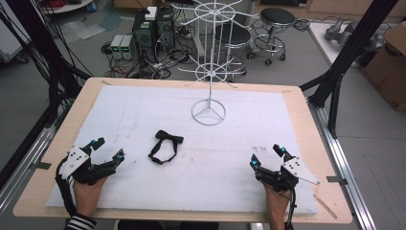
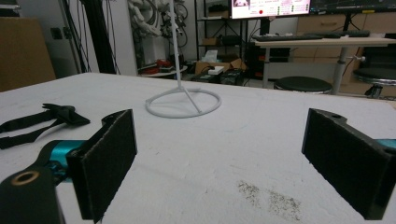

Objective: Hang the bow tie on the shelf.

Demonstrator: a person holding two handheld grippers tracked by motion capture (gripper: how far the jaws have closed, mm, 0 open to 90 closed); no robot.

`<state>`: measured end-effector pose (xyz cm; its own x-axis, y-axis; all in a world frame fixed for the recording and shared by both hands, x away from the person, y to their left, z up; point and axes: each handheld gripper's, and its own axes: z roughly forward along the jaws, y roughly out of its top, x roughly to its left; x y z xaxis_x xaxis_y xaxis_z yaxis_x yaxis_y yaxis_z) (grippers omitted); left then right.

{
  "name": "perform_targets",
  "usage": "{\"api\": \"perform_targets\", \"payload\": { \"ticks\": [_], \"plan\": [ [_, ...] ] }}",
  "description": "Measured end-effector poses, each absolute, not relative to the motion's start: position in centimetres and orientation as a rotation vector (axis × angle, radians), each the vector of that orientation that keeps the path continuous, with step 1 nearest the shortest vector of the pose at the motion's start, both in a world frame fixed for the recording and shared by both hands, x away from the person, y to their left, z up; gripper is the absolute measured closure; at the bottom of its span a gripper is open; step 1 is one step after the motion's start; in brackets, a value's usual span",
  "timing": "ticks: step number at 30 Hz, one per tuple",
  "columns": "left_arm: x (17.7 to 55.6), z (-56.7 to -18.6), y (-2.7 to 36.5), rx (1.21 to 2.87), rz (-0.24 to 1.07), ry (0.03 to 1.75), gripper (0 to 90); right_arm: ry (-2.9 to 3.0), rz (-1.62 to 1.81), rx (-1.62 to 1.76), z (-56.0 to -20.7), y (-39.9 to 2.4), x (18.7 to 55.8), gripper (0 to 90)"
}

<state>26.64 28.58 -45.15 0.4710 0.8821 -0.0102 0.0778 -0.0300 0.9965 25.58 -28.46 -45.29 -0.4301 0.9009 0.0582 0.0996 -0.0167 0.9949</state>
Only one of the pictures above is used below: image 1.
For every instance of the white round table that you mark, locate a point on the white round table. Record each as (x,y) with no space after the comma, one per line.
(68,6)

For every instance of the white power adapter box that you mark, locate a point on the white power adapter box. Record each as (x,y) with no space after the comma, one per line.
(151,13)

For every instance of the white foam board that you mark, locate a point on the white foam board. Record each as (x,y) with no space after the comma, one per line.
(207,179)

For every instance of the black computer tower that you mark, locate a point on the black computer tower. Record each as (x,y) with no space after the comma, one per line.
(153,32)

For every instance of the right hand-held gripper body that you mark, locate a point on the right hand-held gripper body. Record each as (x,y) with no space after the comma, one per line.
(295,167)

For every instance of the person's right hand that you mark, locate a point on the person's right hand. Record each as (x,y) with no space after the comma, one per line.
(277,204)

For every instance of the black tape strip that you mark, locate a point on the black tape strip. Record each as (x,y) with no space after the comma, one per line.
(43,165)
(335,180)

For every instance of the white power supply unit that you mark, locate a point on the white power supply unit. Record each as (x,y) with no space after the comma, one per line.
(116,46)
(127,47)

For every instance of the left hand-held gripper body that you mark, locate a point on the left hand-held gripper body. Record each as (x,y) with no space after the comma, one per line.
(75,159)

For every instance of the black bow tie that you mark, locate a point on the black bow tie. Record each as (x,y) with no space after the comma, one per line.
(169,137)

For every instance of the black round stool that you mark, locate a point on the black round stool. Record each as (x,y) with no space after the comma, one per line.
(233,35)
(277,16)

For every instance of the aluminium rail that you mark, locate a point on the aluminium rail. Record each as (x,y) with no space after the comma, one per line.
(32,153)
(344,166)

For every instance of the black metal frame stand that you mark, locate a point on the black metal frame stand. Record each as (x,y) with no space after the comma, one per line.
(48,48)
(351,48)

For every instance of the brown cardboard box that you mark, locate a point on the brown cardboard box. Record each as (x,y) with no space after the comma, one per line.
(387,70)

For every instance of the thin wooden stick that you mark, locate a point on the thin wooden stick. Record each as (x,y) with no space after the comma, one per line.
(325,207)

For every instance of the grey robot part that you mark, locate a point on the grey robot part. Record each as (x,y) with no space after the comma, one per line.
(340,30)

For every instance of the person's left hand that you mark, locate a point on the person's left hand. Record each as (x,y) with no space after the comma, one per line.
(86,196)

